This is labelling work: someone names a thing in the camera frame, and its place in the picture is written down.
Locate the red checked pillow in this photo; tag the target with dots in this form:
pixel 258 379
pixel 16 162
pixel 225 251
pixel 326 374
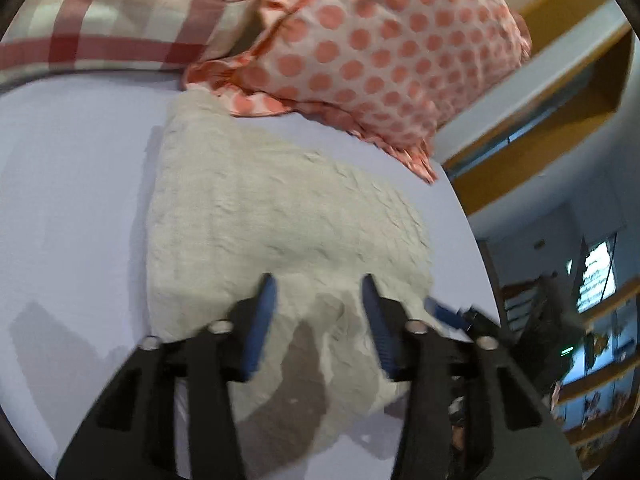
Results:
pixel 100 10

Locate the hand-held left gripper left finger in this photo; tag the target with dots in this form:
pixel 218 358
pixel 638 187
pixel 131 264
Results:
pixel 261 320

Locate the beige textured small garment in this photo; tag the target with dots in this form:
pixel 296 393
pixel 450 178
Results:
pixel 275 210

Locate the wooden rack with shelves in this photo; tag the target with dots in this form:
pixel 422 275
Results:
pixel 600 385

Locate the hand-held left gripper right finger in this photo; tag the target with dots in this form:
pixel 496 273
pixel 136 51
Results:
pixel 380 330

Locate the bright window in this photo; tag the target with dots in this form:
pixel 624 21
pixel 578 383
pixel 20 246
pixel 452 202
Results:
pixel 595 275

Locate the orange polka dot pillow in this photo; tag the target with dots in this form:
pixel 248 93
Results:
pixel 375 35

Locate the lavender bed sheet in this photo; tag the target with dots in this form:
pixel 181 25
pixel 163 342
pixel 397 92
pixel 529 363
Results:
pixel 75 185

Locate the yellow wooden wall shelf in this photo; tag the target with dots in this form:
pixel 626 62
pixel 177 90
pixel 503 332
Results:
pixel 505 180

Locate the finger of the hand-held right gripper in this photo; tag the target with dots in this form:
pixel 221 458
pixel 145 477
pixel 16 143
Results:
pixel 446 314

